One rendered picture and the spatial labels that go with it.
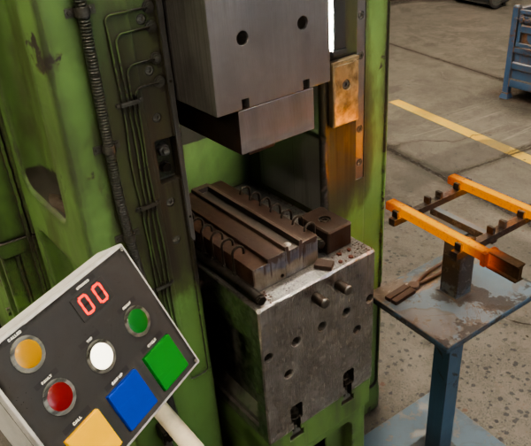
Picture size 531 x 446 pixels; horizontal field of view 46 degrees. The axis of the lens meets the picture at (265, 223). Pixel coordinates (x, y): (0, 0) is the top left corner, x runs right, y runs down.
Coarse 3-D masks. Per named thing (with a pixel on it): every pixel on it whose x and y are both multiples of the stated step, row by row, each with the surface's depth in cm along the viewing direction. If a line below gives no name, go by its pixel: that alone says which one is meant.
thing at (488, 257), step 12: (396, 204) 168; (408, 216) 164; (420, 216) 162; (432, 228) 158; (444, 228) 156; (444, 240) 155; (456, 240) 152; (468, 240) 151; (468, 252) 149; (480, 252) 146; (492, 252) 144; (480, 264) 146; (492, 264) 145; (504, 264) 142; (516, 264) 139; (504, 276) 142; (516, 276) 140
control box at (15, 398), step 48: (96, 288) 108; (144, 288) 116; (0, 336) 95; (48, 336) 100; (96, 336) 106; (144, 336) 114; (0, 384) 92; (48, 384) 97; (96, 384) 104; (48, 432) 95
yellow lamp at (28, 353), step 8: (24, 344) 96; (32, 344) 97; (16, 352) 95; (24, 352) 96; (32, 352) 96; (40, 352) 98; (16, 360) 94; (24, 360) 95; (32, 360) 96; (40, 360) 97
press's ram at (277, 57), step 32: (192, 0) 113; (224, 0) 113; (256, 0) 117; (288, 0) 122; (320, 0) 127; (192, 32) 117; (224, 32) 115; (256, 32) 120; (288, 32) 124; (320, 32) 130; (192, 64) 122; (224, 64) 118; (256, 64) 122; (288, 64) 127; (320, 64) 133; (192, 96) 126; (224, 96) 121; (256, 96) 126
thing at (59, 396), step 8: (56, 384) 98; (64, 384) 99; (48, 392) 97; (56, 392) 98; (64, 392) 99; (72, 392) 100; (48, 400) 96; (56, 400) 97; (64, 400) 98; (72, 400) 99; (56, 408) 97; (64, 408) 98
